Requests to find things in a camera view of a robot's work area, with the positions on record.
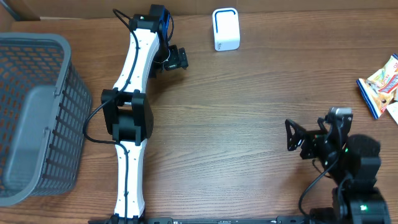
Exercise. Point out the white floral tube gold cap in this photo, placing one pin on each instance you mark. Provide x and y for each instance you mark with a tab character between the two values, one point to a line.
393	111

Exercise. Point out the yellow snack bag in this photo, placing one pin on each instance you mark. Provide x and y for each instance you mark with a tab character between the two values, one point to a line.
380	88

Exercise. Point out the white barcode scanner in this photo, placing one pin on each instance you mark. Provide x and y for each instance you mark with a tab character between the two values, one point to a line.
226	29

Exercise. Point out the grey plastic shopping basket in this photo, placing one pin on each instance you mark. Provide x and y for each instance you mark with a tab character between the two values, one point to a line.
44	103

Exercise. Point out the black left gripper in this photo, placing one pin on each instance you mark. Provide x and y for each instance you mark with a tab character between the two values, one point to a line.
179	59

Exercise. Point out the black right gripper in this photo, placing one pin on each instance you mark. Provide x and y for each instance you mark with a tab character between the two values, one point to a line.
293	142

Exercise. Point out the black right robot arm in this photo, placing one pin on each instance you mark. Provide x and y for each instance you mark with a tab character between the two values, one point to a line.
352	161

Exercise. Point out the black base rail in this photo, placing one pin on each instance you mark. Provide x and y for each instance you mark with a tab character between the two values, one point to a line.
167	220

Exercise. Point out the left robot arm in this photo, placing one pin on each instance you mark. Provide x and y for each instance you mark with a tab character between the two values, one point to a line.
127	113

